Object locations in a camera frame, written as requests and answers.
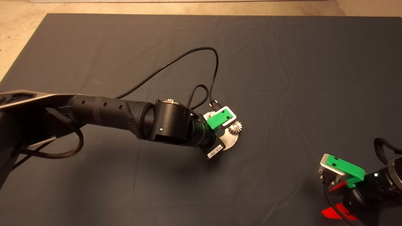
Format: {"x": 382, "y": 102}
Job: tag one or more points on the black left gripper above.
{"x": 209, "y": 141}

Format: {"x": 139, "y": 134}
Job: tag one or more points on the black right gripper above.
{"x": 367, "y": 197}

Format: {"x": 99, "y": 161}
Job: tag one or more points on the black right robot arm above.
{"x": 397, "y": 179}

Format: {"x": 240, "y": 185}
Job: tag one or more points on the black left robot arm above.
{"x": 100, "y": 113}

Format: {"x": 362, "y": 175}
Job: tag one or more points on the round metal carrier plate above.
{"x": 230, "y": 142}

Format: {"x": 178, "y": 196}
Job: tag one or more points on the dark grey table cloth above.
{"x": 282, "y": 62}

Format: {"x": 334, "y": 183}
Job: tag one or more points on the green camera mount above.
{"x": 344, "y": 166}
{"x": 218, "y": 121}

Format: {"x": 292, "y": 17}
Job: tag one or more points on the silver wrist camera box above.
{"x": 233, "y": 118}
{"x": 328, "y": 171}

